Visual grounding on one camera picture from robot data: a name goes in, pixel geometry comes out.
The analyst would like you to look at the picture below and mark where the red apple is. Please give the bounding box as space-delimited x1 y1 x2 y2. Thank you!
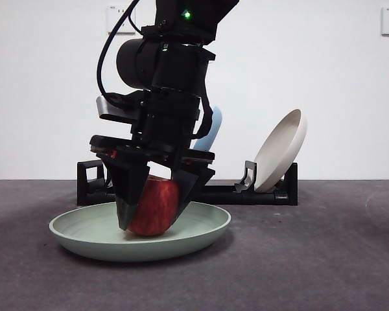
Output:
126 176 182 236

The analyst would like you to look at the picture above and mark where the green plate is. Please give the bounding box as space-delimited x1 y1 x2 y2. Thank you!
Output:
49 200 231 262

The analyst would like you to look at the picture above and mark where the blue plate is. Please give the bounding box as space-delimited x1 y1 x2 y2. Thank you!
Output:
193 105 224 152

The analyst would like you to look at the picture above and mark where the black plate rack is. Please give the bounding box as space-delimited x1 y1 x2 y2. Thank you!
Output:
77 161 298 207

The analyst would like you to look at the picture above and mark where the beige plate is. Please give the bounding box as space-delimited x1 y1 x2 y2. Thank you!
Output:
253 108 308 192

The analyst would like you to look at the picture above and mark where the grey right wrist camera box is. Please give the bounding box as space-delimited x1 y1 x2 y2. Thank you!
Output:
95 93 143 124

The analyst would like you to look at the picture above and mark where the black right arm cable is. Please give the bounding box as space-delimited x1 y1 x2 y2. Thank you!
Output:
96 0 145 104

